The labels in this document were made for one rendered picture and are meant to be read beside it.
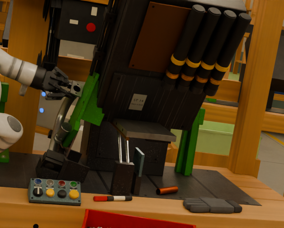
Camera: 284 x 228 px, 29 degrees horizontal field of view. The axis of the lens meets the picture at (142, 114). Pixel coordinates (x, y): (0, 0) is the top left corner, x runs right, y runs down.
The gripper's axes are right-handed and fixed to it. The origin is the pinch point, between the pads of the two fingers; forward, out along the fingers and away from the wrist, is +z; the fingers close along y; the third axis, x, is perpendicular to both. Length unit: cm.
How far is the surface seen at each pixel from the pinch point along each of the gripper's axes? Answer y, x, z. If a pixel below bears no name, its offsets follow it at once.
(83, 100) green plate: -6.3, -5.7, 3.1
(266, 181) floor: 200, 271, 297
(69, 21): 27.2, -3.4, -7.8
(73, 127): -15.7, -2.3, 2.7
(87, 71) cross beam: 29.7, 21.2, 9.0
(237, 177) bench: 8, 24, 84
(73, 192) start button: -39.9, -5.3, 5.8
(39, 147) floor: 198, 355, 61
